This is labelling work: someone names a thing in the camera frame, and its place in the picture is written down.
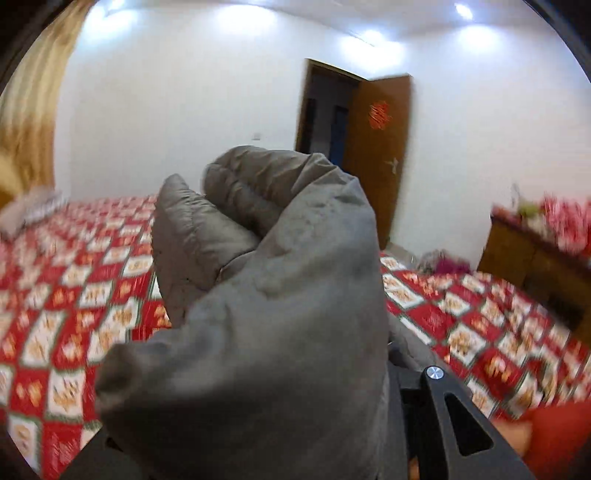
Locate beige wooden headboard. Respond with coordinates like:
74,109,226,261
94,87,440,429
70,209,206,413
0,152,25,208

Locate purple cloth pile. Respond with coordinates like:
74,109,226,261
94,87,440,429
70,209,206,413
418,248,472,276

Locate red paper door decoration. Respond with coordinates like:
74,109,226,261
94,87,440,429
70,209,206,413
368,102,392,132

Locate pink floral bundle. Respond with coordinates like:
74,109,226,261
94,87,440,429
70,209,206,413
492,184,591,256

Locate beige curtain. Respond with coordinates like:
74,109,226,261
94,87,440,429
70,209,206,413
0,0,95,204

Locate brown wooden cabinet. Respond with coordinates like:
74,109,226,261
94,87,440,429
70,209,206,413
475,213,591,334

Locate brown wooden door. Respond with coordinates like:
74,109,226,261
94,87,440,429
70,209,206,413
344,74,414,254

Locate red patterned bedspread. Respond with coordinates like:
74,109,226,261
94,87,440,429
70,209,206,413
0,194,591,480

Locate person's red clothing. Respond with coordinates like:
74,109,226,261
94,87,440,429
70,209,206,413
492,398,588,480

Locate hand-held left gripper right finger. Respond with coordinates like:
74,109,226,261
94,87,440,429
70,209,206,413
388,364,539,480

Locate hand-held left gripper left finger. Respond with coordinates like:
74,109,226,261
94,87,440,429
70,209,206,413
59,427,155,480

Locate grey padded jacket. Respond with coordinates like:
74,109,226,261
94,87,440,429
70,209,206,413
95,145,444,480

